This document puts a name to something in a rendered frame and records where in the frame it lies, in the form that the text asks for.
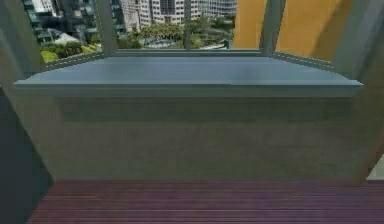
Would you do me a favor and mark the grey framed bay window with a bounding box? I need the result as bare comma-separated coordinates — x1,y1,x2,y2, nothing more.
0,0,384,98

